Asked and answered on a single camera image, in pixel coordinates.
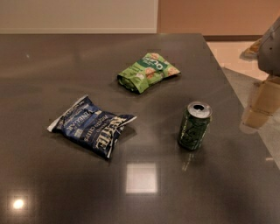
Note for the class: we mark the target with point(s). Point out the green snack bag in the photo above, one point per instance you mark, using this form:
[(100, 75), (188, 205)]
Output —
[(147, 71)]

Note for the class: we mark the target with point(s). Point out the green soda can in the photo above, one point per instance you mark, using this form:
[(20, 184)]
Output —
[(195, 121)]

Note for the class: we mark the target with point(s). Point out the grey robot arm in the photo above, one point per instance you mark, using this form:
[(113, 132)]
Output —
[(269, 50)]

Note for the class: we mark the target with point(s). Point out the blue chip bag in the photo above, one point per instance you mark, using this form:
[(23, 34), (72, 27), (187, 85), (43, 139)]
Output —
[(88, 126)]

